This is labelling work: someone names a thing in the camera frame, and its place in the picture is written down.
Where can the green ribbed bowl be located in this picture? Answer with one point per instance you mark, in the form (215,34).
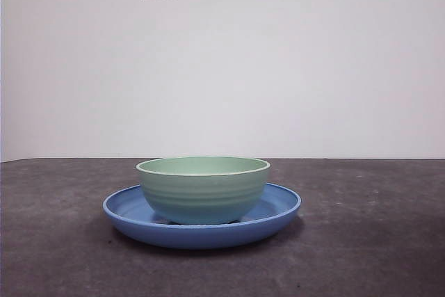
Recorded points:
(201,199)

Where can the blue round plate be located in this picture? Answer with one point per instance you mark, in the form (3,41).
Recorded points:
(194,238)

